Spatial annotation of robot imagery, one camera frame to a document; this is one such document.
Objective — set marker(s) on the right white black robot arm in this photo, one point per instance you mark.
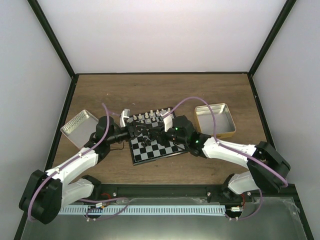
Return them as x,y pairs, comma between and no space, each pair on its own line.
266,168

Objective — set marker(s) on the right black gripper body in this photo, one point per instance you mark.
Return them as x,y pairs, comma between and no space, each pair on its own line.
179,140

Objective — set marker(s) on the gold metal tin tray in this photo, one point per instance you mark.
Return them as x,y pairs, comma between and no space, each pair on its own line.
224,123

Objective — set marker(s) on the light blue slotted cable duct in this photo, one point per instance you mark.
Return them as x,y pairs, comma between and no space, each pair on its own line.
147,210

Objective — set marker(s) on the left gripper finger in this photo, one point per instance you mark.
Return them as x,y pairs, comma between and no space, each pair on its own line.
141,133
139,126

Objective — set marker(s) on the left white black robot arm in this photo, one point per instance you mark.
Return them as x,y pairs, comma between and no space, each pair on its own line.
47,192

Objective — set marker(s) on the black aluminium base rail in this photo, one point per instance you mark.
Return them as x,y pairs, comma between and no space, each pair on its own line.
210,192

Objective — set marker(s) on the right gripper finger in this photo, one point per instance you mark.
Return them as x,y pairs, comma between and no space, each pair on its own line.
156,137
156,129

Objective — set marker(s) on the pile of black chess pieces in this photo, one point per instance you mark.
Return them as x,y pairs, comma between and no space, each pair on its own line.
145,141

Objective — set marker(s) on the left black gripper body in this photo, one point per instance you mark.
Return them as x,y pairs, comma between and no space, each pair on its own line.
125,136

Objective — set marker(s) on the black and silver chessboard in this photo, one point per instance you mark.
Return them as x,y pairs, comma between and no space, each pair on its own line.
142,155

